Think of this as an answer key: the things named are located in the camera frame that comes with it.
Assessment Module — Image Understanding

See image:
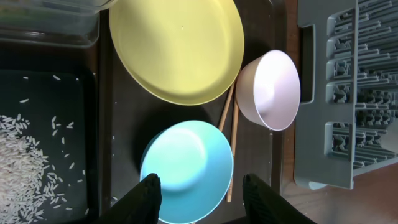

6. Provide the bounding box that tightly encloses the pink bowl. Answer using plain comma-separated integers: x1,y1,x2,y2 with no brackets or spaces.
236,50,300,131

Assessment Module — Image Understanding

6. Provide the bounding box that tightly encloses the pile of white rice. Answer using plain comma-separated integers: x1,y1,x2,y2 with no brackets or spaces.
0,74,91,224

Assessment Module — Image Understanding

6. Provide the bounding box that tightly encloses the light blue bowl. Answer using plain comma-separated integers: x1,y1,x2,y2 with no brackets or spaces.
140,120,234,223

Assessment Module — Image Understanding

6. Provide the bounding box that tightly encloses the black food waste tray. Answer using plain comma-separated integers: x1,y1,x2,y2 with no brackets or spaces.
0,46,100,224

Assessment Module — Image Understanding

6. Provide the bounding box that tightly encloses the yellow plate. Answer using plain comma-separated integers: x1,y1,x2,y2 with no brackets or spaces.
109,0,244,106

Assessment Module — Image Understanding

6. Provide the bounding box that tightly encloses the left wooden chopstick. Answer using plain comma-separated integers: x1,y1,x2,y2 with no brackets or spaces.
218,83,235,131

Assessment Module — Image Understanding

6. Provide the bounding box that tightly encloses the wooden chopstick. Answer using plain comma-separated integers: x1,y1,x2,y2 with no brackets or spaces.
218,83,235,131
226,100,239,203

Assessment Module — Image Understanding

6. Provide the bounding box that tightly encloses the dark brown serving tray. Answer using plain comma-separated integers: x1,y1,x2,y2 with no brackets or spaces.
100,0,287,223

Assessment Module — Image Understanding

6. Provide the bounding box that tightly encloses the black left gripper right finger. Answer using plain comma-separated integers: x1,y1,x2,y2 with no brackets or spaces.
243,174,315,224

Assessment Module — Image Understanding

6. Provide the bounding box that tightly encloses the right wooden chopstick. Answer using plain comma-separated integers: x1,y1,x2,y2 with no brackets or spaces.
226,100,239,203

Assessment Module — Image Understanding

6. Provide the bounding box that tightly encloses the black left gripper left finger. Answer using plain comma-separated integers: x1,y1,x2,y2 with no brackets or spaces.
93,173,162,224

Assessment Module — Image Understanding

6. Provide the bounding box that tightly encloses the clear plastic waste bin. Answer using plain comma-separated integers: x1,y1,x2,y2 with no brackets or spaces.
1,0,117,48

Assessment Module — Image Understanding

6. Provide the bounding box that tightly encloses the grey plastic dishwasher rack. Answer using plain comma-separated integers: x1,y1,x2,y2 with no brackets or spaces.
294,0,397,190

